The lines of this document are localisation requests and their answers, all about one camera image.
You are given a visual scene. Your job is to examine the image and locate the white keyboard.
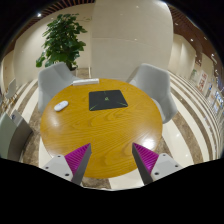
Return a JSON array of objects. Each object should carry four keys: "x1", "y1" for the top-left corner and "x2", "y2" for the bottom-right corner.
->
[{"x1": 72, "y1": 78, "x2": 99, "y2": 86}]

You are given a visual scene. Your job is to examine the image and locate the green potted plant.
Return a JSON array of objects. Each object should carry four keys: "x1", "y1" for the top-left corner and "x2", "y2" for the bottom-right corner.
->
[{"x1": 36, "y1": 13, "x2": 87, "y2": 71}]

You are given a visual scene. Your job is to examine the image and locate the grey chair at left edge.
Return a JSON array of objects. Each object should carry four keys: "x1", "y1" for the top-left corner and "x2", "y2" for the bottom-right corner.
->
[{"x1": 0, "y1": 110, "x2": 33, "y2": 161}]

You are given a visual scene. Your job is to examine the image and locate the black mouse pad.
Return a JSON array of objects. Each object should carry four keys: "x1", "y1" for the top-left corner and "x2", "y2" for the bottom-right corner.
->
[{"x1": 89, "y1": 90, "x2": 128, "y2": 111}]

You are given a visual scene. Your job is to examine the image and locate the round wooden table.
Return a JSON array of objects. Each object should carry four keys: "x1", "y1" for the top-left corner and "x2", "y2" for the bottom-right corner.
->
[{"x1": 40, "y1": 79, "x2": 162, "y2": 179}]

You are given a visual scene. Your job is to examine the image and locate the right grey chair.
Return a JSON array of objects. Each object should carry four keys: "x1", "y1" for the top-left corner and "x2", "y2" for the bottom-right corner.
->
[{"x1": 129, "y1": 63, "x2": 177, "y2": 123}]

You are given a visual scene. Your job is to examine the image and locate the far left grey chair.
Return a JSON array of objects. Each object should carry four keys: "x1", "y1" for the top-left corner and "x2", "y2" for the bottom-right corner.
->
[{"x1": 5, "y1": 79, "x2": 16, "y2": 100}]

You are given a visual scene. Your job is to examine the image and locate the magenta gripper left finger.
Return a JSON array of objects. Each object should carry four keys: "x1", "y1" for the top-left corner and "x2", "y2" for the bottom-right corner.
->
[{"x1": 42, "y1": 143, "x2": 92, "y2": 185}]

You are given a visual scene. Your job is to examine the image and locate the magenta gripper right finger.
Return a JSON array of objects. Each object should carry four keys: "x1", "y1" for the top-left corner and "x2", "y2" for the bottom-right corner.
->
[{"x1": 132, "y1": 143, "x2": 182, "y2": 185}]

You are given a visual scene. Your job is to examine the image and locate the white computer mouse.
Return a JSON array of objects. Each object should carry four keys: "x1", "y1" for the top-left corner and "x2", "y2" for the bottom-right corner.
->
[{"x1": 54, "y1": 101, "x2": 68, "y2": 112}]

